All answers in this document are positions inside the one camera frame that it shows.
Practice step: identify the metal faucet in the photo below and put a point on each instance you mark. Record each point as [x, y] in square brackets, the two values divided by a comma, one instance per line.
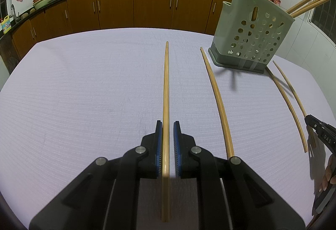
[13, 9]

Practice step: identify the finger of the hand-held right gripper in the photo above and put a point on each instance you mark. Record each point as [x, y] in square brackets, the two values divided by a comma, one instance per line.
[313, 123]

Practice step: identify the wooden base cabinets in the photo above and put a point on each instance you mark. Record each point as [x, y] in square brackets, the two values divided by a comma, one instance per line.
[152, 7]

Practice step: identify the large barred window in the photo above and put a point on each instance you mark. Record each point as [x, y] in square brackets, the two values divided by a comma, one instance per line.
[325, 20]

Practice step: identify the green basin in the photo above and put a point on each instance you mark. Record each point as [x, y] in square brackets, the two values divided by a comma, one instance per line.
[42, 4]

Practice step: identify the yellow detergent bottle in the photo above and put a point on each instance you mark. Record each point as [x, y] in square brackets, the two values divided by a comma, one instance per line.
[6, 26]

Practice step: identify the light purple tablecloth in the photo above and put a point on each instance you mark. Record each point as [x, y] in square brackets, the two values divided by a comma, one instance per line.
[78, 101]

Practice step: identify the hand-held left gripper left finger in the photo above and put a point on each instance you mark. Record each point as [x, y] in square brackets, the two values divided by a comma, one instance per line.
[158, 146]

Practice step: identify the green perforated utensil holder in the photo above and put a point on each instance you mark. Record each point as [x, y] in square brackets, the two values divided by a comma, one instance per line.
[236, 4]

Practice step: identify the person's right hand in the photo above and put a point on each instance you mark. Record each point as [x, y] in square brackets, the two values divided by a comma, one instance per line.
[329, 172]

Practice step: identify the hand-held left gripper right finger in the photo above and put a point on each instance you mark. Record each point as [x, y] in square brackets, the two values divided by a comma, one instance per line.
[176, 148]

